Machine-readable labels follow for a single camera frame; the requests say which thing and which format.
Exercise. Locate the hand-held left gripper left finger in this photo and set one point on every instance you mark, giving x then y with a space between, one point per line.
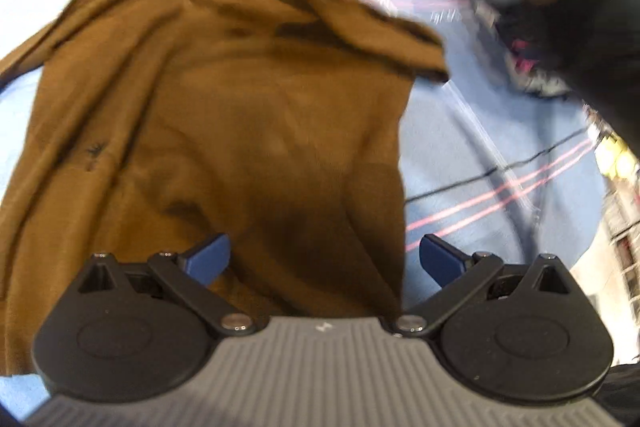
210 259

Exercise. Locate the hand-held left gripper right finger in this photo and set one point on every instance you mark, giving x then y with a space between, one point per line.
440 259

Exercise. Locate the brown knit sweater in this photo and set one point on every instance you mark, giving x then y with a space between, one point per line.
225 107

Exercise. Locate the blue plaid bed sheet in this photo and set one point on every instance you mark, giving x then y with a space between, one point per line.
475 132

